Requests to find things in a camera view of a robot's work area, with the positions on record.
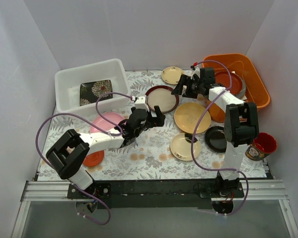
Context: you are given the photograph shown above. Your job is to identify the floral patterned table mat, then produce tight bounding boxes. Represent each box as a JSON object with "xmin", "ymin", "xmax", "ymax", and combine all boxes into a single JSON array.
[{"xmin": 37, "ymin": 69, "xmax": 268, "ymax": 181}]

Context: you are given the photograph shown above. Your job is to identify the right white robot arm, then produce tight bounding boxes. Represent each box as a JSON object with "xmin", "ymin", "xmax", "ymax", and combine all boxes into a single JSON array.
[{"xmin": 171, "ymin": 66, "xmax": 259, "ymax": 197}]

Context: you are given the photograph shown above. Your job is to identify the large yellow round plate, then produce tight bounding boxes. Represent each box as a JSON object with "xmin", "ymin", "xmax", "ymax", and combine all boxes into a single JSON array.
[{"xmin": 174, "ymin": 103, "xmax": 212, "ymax": 134}]

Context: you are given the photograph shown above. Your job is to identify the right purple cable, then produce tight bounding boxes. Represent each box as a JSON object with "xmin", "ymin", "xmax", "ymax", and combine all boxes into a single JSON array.
[{"xmin": 191, "ymin": 60, "xmax": 249, "ymax": 216}]

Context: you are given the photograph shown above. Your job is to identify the pink round plate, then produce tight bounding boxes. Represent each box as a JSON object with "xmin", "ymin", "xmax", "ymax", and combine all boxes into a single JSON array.
[{"xmin": 90, "ymin": 112, "xmax": 124, "ymax": 133}]

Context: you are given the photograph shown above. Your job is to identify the grey plate in orange bin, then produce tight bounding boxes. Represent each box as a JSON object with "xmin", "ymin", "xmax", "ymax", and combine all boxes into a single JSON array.
[{"xmin": 236, "ymin": 76, "xmax": 246, "ymax": 99}]

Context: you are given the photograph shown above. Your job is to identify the maroon rimmed round plate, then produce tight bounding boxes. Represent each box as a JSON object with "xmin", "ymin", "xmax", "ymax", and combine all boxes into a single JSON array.
[{"xmin": 146, "ymin": 85, "xmax": 179, "ymax": 114}]

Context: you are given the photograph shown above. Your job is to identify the orange plastic bin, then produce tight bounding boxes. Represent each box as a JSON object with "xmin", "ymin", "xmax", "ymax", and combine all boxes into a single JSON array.
[{"xmin": 203, "ymin": 54, "xmax": 270, "ymax": 110}]

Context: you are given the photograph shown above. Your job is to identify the small cream floral plate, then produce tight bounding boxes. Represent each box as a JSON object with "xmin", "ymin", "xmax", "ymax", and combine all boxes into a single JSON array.
[{"xmin": 161, "ymin": 66, "xmax": 185, "ymax": 85}]

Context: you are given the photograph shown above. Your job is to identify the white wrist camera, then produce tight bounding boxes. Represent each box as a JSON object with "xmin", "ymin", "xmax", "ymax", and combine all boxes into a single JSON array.
[
  {"xmin": 190, "ymin": 62, "xmax": 201, "ymax": 81},
  {"xmin": 132, "ymin": 95, "xmax": 149, "ymax": 111}
]

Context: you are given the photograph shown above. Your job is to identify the red black skull mug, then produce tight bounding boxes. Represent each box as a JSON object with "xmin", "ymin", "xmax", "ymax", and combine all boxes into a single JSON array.
[{"xmin": 245, "ymin": 132, "xmax": 277, "ymax": 161}]

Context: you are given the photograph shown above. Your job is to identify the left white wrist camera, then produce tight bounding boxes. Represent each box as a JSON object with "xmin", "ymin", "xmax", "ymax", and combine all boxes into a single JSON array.
[{"xmin": 132, "ymin": 95, "xmax": 149, "ymax": 111}]

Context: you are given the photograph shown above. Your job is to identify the red plate in orange bin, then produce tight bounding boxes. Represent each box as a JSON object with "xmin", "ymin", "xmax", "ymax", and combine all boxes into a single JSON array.
[{"xmin": 215, "ymin": 71, "xmax": 242, "ymax": 96}]

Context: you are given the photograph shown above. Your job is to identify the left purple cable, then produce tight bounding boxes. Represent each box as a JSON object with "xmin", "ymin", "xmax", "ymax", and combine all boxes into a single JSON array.
[{"xmin": 35, "ymin": 92, "xmax": 137, "ymax": 225}]

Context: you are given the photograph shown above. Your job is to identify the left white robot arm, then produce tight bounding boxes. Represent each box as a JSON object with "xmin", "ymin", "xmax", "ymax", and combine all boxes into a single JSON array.
[{"xmin": 46, "ymin": 106, "xmax": 165, "ymax": 198}]

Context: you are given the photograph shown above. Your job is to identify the cream plate with black mark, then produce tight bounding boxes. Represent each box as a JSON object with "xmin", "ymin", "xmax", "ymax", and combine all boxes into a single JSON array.
[{"xmin": 170, "ymin": 133, "xmax": 193, "ymax": 162}]

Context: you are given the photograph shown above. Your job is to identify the purple cable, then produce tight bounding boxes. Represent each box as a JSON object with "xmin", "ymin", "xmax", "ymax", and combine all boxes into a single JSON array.
[
  {"xmin": 191, "ymin": 60, "xmax": 249, "ymax": 216},
  {"xmin": 35, "ymin": 92, "xmax": 137, "ymax": 225}
]

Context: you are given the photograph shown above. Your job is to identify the black round plate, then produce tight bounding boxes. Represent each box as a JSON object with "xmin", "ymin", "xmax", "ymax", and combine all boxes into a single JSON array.
[{"xmin": 205, "ymin": 126, "xmax": 227, "ymax": 153}]

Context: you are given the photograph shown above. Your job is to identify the black square floral plate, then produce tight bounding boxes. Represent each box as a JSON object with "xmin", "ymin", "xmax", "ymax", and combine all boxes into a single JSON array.
[{"xmin": 79, "ymin": 79, "xmax": 113, "ymax": 106}]

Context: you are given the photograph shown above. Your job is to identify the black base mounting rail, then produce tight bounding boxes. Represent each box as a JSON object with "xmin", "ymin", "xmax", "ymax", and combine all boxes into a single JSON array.
[{"xmin": 67, "ymin": 178, "xmax": 246, "ymax": 209}]

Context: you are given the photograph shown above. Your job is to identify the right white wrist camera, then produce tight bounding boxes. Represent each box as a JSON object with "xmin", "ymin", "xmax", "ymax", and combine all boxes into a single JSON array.
[{"xmin": 190, "ymin": 62, "xmax": 201, "ymax": 81}]

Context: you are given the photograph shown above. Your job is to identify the small red round plate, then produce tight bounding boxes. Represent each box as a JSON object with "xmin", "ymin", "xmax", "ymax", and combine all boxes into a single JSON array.
[{"xmin": 83, "ymin": 150, "xmax": 105, "ymax": 167}]

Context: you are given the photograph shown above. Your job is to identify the white plastic bin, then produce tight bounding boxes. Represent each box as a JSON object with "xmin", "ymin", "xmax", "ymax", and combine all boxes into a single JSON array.
[{"xmin": 55, "ymin": 59, "xmax": 131, "ymax": 117}]

